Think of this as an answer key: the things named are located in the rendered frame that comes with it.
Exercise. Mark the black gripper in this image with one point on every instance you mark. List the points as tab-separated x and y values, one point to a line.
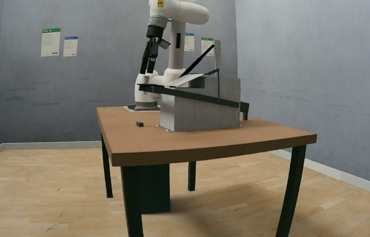
151	50

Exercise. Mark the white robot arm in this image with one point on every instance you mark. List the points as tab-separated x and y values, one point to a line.
180	12

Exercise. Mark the grey cylinder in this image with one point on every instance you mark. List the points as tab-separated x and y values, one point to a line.
145	79

